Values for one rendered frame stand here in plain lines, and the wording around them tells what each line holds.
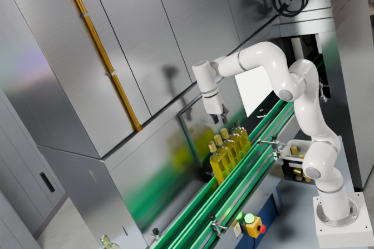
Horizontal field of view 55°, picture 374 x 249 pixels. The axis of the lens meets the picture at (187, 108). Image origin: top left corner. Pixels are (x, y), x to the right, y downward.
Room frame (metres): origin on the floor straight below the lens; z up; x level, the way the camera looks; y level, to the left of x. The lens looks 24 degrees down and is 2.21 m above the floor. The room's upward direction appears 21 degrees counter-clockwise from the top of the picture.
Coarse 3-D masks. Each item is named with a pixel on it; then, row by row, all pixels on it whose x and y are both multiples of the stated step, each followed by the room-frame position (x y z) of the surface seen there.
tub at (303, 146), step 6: (288, 144) 1.72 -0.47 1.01; (294, 144) 1.73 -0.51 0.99; (300, 144) 1.71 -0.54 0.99; (306, 144) 1.68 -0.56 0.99; (282, 150) 1.69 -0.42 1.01; (288, 150) 1.70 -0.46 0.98; (300, 150) 1.71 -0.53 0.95; (306, 150) 1.68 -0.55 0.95; (282, 156) 1.63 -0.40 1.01; (294, 156) 1.69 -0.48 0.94
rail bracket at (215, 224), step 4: (208, 216) 1.20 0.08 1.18; (212, 216) 1.19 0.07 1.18; (212, 220) 1.19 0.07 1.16; (212, 224) 1.19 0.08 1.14; (216, 224) 1.19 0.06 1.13; (216, 228) 1.18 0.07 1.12; (224, 228) 1.16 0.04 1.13; (216, 232) 1.20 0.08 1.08; (220, 232) 1.20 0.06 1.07; (216, 236) 1.20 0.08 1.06; (220, 236) 1.18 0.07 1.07
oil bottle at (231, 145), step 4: (232, 140) 1.58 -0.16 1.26; (224, 144) 1.57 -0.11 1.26; (228, 144) 1.56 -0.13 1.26; (232, 144) 1.56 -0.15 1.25; (232, 148) 1.55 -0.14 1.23; (236, 148) 1.57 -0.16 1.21; (232, 152) 1.55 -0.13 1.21; (236, 152) 1.56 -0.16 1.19; (232, 156) 1.55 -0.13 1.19; (236, 156) 1.56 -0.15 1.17; (236, 160) 1.55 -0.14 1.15; (236, 164) 1.55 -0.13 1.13
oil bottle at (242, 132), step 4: (244, 128) 1.66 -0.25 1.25; (236, 132) 1.65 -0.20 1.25; (240, 132) 1.63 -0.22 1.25; (244, 132) 1.64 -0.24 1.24; (244, 136) 1.63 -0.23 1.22; (244, 140) 1.63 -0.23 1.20; (248, 140) 1.65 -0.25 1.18; (244, 144) 1.62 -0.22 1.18; (248, 144) 1.64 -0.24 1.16; (248, 148) 1.63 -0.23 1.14
